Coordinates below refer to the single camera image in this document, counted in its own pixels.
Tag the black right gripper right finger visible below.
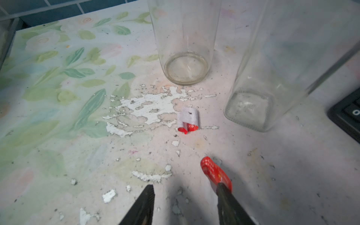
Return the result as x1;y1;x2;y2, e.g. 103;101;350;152
216;183;255;225

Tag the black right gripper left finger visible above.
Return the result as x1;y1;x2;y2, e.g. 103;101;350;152
119;185;155;225

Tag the peeled red white label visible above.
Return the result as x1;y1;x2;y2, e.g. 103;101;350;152
177;107;200;134

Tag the short corked glass bottle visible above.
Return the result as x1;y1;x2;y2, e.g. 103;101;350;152
224;1;360;132

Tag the clear glass bottle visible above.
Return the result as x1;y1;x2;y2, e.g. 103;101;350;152
147;0;222;85

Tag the black desk calculator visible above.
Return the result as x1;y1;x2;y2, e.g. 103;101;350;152
327;88;360;143

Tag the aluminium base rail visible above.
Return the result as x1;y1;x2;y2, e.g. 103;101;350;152
1;18;22;67

